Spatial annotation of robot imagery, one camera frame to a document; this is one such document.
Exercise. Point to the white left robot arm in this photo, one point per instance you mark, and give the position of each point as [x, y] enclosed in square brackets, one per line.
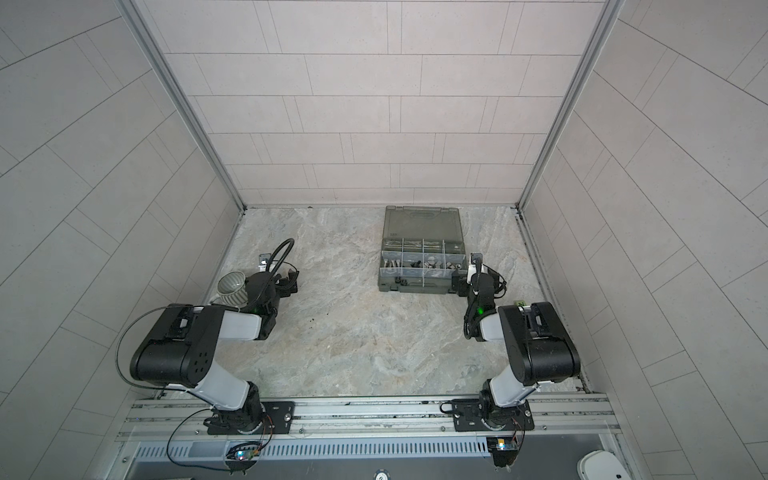
[179, 351]

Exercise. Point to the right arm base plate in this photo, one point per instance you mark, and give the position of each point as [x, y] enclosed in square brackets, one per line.
[476, 415]

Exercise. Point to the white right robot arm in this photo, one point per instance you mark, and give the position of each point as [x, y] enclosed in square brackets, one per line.
[539, 348]

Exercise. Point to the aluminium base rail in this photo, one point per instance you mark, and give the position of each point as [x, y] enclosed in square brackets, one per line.
[555, 413]

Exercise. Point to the right circuit board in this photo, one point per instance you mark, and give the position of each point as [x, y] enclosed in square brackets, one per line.
[503, 450]

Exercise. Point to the white round device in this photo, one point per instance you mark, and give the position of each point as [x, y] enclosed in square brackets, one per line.
[601, 465]

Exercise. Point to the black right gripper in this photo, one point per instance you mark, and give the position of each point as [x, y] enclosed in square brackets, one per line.
[496, 276]

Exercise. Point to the green plastic organizer box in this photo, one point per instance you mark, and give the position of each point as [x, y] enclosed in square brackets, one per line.
[422, 250]

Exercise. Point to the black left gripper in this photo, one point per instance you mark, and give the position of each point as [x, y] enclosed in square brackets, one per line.
[284, 283]

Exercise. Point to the circuit board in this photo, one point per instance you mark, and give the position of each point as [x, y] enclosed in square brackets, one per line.
[503, 450]
[244, 452]

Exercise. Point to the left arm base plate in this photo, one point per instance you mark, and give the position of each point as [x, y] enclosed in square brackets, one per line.
[273, 417]

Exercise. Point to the left circuit board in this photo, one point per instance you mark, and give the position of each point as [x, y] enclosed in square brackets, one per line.
[244, 452]

